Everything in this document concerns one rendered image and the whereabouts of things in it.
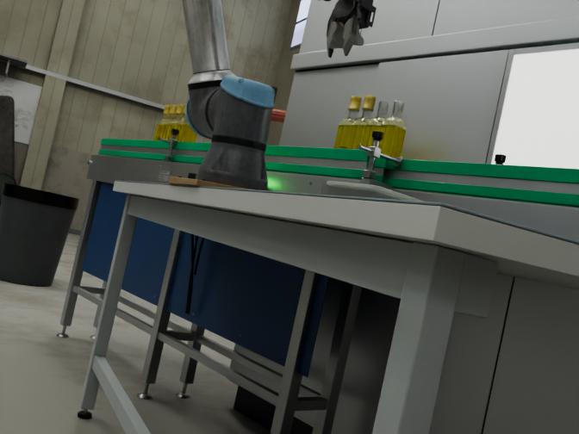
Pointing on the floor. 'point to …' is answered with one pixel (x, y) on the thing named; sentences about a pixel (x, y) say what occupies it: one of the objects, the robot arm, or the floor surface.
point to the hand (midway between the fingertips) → (336, 50)
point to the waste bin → (33, 233)
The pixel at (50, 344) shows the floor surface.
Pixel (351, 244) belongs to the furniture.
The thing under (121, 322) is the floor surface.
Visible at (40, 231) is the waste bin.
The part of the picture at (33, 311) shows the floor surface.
